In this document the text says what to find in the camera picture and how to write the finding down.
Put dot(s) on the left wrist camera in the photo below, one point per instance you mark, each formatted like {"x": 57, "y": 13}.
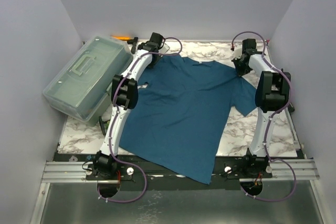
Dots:
{"x": 164, "y": 49}

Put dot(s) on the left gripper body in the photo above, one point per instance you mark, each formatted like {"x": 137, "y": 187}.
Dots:
{"x": 154, "y": 62}

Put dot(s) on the aluminium rail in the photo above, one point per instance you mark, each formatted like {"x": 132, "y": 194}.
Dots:
{"x": 63, "y": 172}

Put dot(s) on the clear plastic storage box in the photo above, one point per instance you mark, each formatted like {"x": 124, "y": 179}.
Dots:
{"x": 82, "y": 89}

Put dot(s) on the colourful plush flower brooch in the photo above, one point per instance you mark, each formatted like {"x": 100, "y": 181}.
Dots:
{"x": 107, "y": 124}

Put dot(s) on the black clamp bar right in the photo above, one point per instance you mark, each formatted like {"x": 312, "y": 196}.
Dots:
{"x": 291, "y": 108}

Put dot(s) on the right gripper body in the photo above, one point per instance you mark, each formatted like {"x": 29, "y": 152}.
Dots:
{"x": 240, "y": 65}

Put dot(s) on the blue t-shirt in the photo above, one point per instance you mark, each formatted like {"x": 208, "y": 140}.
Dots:
{"x": 181, "y": 114}

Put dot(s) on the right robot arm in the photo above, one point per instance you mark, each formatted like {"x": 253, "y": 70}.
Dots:
{"x": 272, "y": 96}

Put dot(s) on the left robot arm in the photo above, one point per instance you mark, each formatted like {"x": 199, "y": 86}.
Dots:
{"x": 124, "y": 97}

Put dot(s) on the orange tool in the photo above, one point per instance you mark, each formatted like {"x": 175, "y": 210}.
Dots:
{"x": 121, "y": 37}

